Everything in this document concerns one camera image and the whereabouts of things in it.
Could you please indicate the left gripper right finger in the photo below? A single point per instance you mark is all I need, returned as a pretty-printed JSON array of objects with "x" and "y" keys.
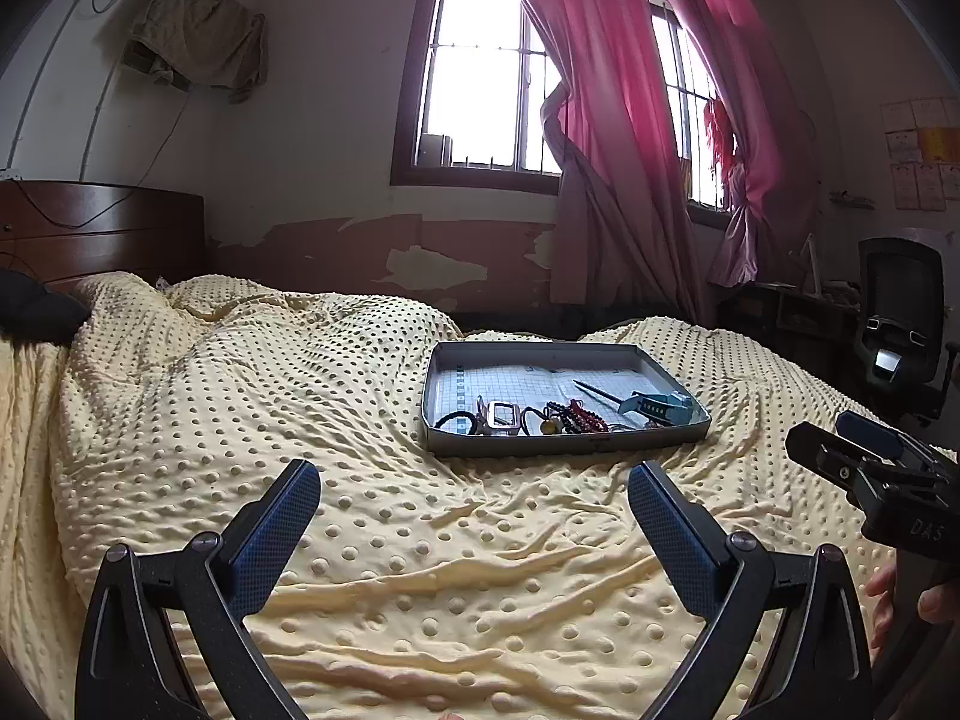
[{"x": 818, "y": 665}]

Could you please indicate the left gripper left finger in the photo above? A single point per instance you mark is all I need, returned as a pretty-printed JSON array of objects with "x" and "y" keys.
[{"x": 130, "y": 665}]

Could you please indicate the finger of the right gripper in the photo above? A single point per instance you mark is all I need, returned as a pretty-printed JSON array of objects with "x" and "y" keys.
[
  {"x": 885, "y": 441},
  {"x": 832, "y": 457}
]

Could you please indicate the light blue smartwatch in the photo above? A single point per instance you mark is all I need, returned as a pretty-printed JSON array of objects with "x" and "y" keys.
[{"x": 663, "y": 409}]

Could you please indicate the yellow bead cord pendant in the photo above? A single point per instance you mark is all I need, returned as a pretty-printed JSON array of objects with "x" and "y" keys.
[{"x": 554, "y": 419}]

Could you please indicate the mauve hair claw clip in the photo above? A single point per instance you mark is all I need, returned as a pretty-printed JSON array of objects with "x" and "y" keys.
[{"x": 499, "y": 418}]

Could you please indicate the black hair stick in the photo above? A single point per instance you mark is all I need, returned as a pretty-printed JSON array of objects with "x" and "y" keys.
[{"x": 592, "y": 389}]

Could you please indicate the dark cluttered desk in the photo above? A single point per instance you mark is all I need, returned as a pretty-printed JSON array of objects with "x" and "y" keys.
[{"x": 816, "y": 334}]

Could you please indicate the black office chair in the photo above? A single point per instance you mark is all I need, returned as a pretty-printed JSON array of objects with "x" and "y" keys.
[{"x": 901, "y": 336}]

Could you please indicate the tied pink curtain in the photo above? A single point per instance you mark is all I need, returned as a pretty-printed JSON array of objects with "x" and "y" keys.
[{"x": 768, "y": 158}]

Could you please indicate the grid paper sheet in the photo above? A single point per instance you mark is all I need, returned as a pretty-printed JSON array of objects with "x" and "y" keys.
[{"x": 532, "y": 387}]

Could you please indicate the cream dotted blanket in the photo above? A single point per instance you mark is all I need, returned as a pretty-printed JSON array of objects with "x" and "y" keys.
[{"x": 423, "y": 588}]

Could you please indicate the dark pillow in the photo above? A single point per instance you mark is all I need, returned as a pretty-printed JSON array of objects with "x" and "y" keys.
[{"x": 29, "y": 311}]

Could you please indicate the grey cardboard tray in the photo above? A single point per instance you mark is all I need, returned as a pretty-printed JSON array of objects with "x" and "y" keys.
[{"x": 587, "y": 433}]

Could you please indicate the barred window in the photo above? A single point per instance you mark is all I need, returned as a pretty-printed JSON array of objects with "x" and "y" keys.
[
  {"x": 475, "y": 78},
  {"x": 697, "y": 71}
]

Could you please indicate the dark wooden headboard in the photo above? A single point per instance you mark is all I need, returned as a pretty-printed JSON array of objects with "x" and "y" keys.
[{"x": 61, "y": 232}]

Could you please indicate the wall paper notes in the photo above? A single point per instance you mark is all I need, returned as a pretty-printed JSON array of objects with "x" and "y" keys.
[{"x": 921, "y": 137}]

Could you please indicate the cloth-covered wall unit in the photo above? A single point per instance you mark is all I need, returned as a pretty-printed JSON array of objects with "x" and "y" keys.
[{"x": 210, "y": 43}]

